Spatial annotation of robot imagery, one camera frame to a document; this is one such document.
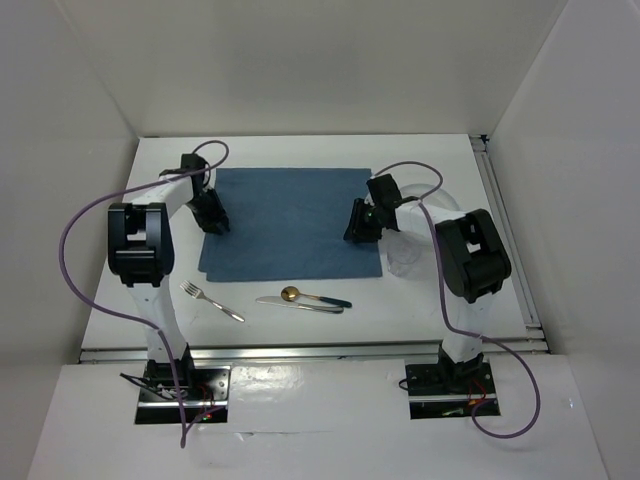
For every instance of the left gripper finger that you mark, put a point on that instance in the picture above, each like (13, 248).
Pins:
(208, 219)
(214, 201)

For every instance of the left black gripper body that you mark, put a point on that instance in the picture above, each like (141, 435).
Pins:
(200, 200)

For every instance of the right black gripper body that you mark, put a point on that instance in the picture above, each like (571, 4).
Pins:
(378, 224)

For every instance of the blue cloth napkin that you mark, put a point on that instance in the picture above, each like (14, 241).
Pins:
(288, 224)

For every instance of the clear glass bowl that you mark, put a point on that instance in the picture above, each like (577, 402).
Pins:
(440, 200)

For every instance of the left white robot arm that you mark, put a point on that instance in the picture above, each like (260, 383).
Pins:
(141, 253)

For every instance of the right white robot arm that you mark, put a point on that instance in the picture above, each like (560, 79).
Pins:
(471, 262)

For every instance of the clear plastic cup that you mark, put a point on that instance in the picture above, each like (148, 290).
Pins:
(402, 257)

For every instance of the silver fork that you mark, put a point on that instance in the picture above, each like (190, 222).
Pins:
(198, 294)

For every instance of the silver table knife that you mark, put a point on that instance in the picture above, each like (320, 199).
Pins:
(277, 301)

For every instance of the gold spoon teal handle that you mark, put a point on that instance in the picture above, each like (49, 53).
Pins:
(291, 294)

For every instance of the aluminium front rail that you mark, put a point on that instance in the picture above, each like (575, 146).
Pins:
(315, 351)

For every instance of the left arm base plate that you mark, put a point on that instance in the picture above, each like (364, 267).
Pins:
(206, 399)

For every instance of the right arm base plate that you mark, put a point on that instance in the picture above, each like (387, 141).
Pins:
(430, 397)

